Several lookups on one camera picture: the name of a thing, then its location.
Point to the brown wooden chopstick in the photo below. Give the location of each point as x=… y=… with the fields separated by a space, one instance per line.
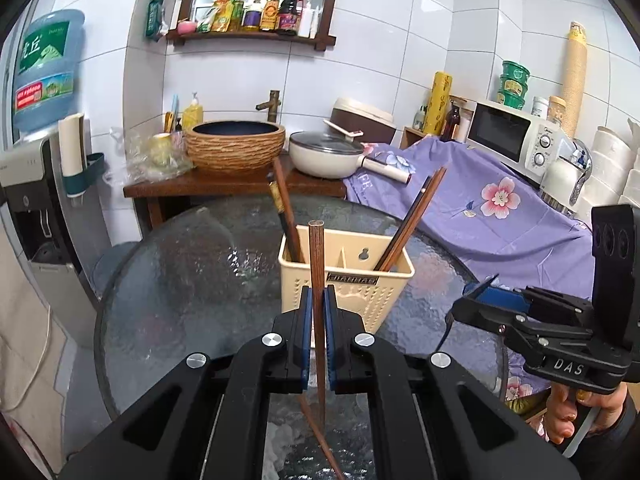
x=320 y=440
x=316 y=260
x=425 y=197
x=407 y=212
x=280 y=175

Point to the row of condiment bottles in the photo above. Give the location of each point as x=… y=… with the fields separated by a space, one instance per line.
x=265 y=10

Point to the person's right forearm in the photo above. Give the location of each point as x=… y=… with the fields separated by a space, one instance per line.
x=627 y=425

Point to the bamboo-style faucet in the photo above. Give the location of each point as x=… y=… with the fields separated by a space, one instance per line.
x=272 y=105

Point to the small pink bowl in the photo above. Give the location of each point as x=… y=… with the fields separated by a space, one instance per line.
x=187 y=26

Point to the purple floral cloth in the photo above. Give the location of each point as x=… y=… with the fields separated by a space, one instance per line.
x=475 y=240

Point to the white kettle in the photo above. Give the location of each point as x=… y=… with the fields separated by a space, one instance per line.
x=559 y=182

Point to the stack of green bowls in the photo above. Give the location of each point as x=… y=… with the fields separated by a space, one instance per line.
x=514 y=85

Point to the white brown rice cooker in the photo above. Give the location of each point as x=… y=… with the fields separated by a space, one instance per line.
x=362 y=117

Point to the clear jar with tan contents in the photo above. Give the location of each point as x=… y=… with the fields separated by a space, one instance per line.
x=556 y=110

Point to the stack of white paper rolls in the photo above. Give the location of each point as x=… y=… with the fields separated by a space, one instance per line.
x=617 y=165

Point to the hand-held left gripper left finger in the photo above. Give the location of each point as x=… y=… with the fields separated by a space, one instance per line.
x=306 y=340

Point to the white microwave oven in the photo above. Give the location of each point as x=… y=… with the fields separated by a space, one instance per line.
x=505 y=132

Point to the person's right hand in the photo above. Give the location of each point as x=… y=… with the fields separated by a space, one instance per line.
x=562 y=415

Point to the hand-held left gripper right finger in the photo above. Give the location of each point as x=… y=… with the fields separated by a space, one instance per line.
x=331 y=340

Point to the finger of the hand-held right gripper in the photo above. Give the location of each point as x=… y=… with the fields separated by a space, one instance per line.
x=555 y=302
x=500 y=302

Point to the woven-pattern wash basin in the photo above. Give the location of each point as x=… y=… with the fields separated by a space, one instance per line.
x=235 y=147

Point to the small white jar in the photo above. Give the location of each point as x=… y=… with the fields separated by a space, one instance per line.
x=539 y=108

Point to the brown glass bottle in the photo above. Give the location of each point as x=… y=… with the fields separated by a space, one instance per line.
x=451 y=125

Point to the dark wooden counter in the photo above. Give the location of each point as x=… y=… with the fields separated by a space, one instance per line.
x=210 y=187

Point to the dark wooden wall shelf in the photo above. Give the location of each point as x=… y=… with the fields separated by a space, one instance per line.
x=260 y=37

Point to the yellow soap bottle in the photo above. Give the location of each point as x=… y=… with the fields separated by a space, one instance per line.
x=193 y=115

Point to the teal cup holder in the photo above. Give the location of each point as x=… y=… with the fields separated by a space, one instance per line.
x=92 y=172

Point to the white water dispenser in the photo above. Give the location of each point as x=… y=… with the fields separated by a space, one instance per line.
x=25 y=170

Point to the green hanging packet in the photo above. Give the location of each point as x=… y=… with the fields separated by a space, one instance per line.
x=155 y=15

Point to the clear plastic bag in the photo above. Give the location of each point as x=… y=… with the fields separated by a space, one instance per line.
x=135 y=157

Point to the white pan with lid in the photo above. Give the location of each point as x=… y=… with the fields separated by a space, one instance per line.
x=320 y=157

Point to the short paper cup stack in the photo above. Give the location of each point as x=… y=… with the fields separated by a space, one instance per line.
x=71 y=145

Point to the blue water jug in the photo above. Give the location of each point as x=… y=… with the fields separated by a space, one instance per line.
x=47 y=70

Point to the small wooden box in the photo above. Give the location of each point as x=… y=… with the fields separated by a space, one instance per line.
x=412 y=137

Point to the yellow wrap roll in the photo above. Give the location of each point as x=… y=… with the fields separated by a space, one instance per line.
x=439 y=105

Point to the beige plastic utensil holder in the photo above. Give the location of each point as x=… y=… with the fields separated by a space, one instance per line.
x=380 y=300

